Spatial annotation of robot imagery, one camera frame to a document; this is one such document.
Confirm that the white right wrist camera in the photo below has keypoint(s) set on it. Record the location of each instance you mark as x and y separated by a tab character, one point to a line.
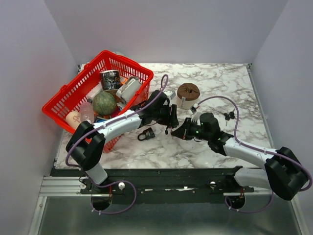
195	114

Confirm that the white small box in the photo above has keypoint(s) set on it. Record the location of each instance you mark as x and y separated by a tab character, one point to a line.
94	91

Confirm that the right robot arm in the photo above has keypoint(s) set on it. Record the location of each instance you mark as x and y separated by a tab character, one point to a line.
277	170

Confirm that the black headed key bunch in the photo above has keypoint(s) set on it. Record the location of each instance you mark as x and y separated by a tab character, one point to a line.
229	116

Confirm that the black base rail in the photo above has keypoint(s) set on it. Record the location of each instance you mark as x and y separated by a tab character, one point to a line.
165	186

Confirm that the clear plastic bottle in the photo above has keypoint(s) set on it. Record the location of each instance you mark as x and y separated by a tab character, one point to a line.
86	112

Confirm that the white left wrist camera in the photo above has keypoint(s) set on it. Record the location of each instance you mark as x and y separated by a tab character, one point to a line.
170	94

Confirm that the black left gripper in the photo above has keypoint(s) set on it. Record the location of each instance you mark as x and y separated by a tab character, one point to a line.
172	121

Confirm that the dark printed can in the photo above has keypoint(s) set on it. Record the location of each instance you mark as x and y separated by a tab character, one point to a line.
110	80

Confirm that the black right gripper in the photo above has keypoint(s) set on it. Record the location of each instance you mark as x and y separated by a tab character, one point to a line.
183	131

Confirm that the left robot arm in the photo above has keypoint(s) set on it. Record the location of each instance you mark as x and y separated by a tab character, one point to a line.
88	141

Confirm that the red plastic basket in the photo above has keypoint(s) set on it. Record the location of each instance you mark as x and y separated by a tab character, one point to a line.
70	96

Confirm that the black Kaijing padlock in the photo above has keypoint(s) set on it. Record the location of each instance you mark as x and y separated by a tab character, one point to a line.
147	134

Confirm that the brown wrapped paper roll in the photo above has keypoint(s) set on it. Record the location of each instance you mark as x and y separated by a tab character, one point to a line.
187	95

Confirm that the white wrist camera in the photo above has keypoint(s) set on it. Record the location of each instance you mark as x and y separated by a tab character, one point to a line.
170	94
195	114

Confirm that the green glitter ball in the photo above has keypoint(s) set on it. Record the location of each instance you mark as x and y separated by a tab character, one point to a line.
104	103

